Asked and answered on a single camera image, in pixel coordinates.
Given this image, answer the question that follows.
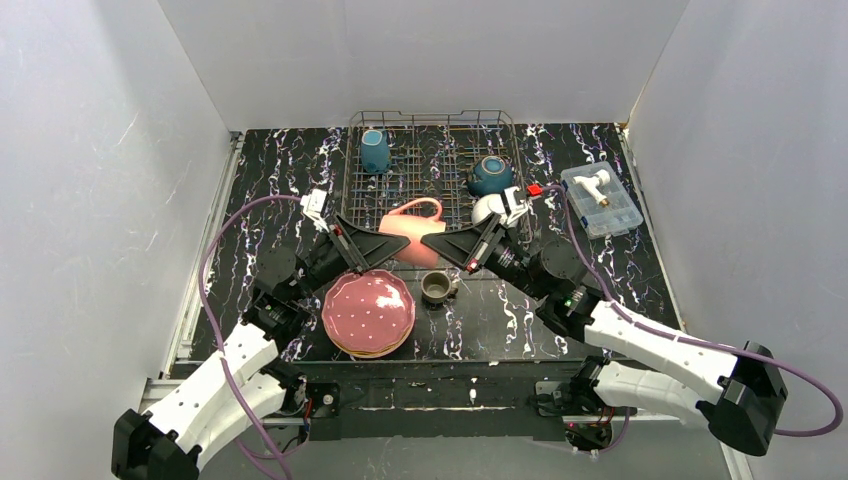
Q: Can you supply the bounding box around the white bowl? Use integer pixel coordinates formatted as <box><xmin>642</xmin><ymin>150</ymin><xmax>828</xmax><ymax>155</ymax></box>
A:
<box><xmin>471</xmin><ymin>194</ymin><xmax>507</xmax><ymax>225</ymax></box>

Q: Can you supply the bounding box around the small grey cup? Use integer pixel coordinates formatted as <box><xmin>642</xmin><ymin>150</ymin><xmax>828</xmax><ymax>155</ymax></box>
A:
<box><xmin>420</xmin><ymin>271</ymin><xmax>458</xmax><ymax>305</ymax></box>

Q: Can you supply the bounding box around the pink handled mug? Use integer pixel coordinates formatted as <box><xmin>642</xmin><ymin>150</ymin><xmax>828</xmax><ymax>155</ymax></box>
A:
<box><xmin>378</xmin><ymin>197</ymin><xmax>446</xmax><ymax>269</ymax></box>

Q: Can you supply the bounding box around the teal bowl beige inside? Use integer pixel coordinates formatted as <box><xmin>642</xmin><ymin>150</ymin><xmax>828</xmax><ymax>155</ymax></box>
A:
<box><xmin>466</xmin><ymin>155</ymin><xmax>514</xmax><ymax>197</ymax></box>

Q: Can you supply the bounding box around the blue handled mug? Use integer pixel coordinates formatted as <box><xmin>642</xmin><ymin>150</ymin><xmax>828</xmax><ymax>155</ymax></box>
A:
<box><xmin>360</xmin><ymin>129</ymin><xmax>391</xmax><ymax>174</ymax></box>

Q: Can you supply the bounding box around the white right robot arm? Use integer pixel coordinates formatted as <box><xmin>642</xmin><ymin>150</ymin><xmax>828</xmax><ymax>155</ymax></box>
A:
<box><xmin>422</xmin><ymin>217</ymin><xmax>788</xmax><ymax>456</ymax></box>

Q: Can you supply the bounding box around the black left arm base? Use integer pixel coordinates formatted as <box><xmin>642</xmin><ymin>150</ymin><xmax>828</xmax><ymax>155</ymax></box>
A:
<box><xmin>257</xmin><ymin>361</ymin><xmax>342</xmax><ymax>453</ymax></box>

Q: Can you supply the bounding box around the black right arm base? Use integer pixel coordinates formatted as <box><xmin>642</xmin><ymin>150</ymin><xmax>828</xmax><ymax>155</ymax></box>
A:
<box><xmin>526</xmin><ymin>356</ymin><xmax>637</xmax><ymax>455</ymax></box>

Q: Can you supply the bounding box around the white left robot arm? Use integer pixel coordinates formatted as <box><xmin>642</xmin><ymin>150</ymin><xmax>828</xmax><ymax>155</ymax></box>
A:
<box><xmin>111</xmin><ymin>216</ymin><xmax>410</xmax><ymax>479</ymax></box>

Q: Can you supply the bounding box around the pink polka dot plate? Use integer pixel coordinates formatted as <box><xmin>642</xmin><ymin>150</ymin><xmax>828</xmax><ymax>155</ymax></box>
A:
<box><xmin>321</xmin><ymin>269</ymin><xmax>416</xmax><ymax>358</ymax></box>

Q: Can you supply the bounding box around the pink bottom plate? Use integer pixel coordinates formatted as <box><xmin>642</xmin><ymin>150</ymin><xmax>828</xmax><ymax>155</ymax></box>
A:
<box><xmin>334</xmin><ymin>331</ymin><xmax>415</xmax><ymax>360</ymax></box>

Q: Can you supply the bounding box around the clear plastic parts box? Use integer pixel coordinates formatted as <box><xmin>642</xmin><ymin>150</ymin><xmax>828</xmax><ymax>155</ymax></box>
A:
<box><xmin>560</xmin><ymin>161</ymin><xmax>644</xmax><ymax>239</ymax></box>

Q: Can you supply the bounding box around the white pipe fitting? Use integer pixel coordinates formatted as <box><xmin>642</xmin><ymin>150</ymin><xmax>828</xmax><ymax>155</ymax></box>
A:
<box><xmin>574</xmin><ymin>170</ymin><xmax>611</xmax><ymax>207</ymax></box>

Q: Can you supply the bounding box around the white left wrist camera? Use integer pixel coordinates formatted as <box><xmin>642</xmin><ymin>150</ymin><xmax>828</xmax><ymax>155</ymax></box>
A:
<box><xmin>300</xmin><ymin>189</ymin><xmax>330</xmax><ymax>233</ymax></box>

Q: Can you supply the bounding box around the grey wire dish rack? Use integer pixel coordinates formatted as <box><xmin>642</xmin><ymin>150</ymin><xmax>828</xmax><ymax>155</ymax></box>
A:
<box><xmin>341</xmin><ymin>109</ymin><xmax>525</xmax><ymax>230</ymax></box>

